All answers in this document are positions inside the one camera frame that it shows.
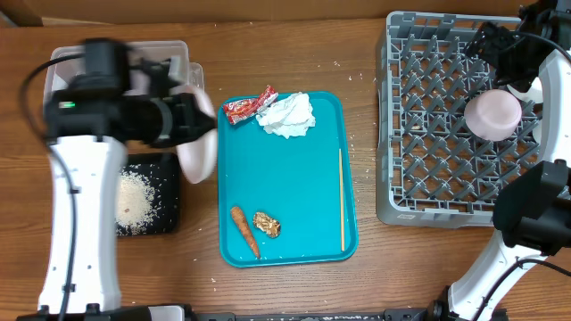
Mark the clear plastic bin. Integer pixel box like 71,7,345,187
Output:
42,40,205,135

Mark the white napkin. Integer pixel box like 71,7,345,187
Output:
255,92,316,139

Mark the wooden chopstick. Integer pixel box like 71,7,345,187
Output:
338,149,345,252

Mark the orange carrot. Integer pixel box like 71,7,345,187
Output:
230,206,261,259

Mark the teal serving tray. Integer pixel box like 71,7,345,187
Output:
218,91,359,268

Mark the pink bowl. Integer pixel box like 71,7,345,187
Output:
464,89,522,142

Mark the pile of rice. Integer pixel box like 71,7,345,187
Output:
116,170,157,235

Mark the brown walnut food scrap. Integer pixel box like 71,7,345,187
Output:
252,211,281,238

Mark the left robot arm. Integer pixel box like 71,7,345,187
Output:
33,38,217,320

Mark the pink round plate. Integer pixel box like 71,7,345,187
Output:
176,85,218,184

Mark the grey dishwasher rack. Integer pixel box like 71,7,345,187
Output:
377,11,542,228

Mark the white cup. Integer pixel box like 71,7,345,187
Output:
532,120,542,144
507,78,543,103

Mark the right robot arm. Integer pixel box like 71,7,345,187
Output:
422,0,570,320

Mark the black tray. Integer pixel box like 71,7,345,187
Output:
116,152,180,236

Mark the red snack wrapper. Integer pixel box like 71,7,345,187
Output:
222,86,278,125

